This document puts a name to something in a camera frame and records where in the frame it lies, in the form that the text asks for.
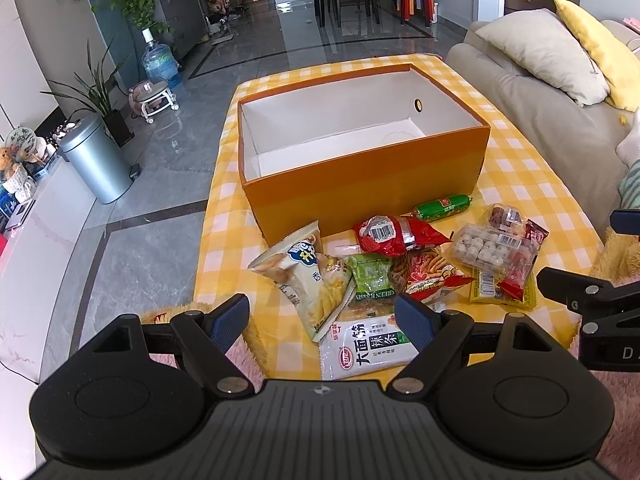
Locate cream cushion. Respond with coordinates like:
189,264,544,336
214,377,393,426
476,9,610,106

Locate yellow snack bar packet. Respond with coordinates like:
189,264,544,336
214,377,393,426
470,269,537,310

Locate white tv console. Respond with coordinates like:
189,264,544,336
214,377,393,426
0,159,96,380

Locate yellow plush toy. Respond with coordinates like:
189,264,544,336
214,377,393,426
590,228,640,286

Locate dark grey cabinet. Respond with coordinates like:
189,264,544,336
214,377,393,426
154,0,208,62

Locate dark red chocolate bar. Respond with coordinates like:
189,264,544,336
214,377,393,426
498,219,549,301

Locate orange cardboard storage box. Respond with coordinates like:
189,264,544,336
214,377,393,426
238,62,490,245

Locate clear bag red dates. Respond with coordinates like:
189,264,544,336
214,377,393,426
484,203,525,236

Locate white potato chips bag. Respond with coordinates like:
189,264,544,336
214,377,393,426
248,221,355,344

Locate red cartoon snack bag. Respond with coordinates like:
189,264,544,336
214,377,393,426
354,214,450,258

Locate clear bag white candies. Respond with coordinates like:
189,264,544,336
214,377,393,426
446,223,524,278

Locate white noodle snack bag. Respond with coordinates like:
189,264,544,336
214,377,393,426
319,297,418,380

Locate blue water jug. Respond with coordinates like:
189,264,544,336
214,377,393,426
141,28,181,89

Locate small white stool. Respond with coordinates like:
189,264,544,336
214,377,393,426
128,79,180,125

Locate potted long-leaf plant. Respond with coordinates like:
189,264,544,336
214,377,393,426
43,41,134,148

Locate yellow cushion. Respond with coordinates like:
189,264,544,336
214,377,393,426
553,0,640,112

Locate green snack packet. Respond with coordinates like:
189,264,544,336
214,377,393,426
345,254,396,300

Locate beige sofa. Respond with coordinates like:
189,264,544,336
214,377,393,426
446,22,632,235

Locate yellow checkered tablecloth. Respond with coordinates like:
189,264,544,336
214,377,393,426
194,54,602,380

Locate red Mimi fries snack bag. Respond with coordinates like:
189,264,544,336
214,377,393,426
388,248,474,304

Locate green sausage stick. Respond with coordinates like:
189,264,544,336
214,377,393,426
411,194,473,222

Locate striped teal cushion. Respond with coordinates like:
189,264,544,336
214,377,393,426
618,160,640,209

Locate grey metal trash can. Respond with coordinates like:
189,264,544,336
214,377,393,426
58,113,141,205

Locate pink fluffy blanket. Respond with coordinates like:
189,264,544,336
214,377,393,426
141,301,267,392

